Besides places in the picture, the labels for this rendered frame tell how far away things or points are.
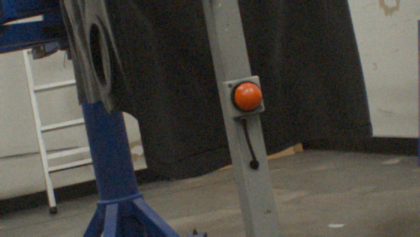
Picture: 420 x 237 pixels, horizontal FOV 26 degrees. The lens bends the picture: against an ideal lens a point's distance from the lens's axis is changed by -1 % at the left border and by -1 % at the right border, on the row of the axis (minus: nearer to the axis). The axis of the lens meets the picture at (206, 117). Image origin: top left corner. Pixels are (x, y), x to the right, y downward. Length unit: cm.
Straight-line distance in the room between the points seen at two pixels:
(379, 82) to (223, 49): 418
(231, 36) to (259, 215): 25
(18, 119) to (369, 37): 234
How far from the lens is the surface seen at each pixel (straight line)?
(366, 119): 166
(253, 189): 128
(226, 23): 127
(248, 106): 124
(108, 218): 281
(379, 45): 535
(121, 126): 285
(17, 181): 616
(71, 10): 184
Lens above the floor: 70
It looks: 3 degrees down
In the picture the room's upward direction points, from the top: 11 degrees counter-clockwise
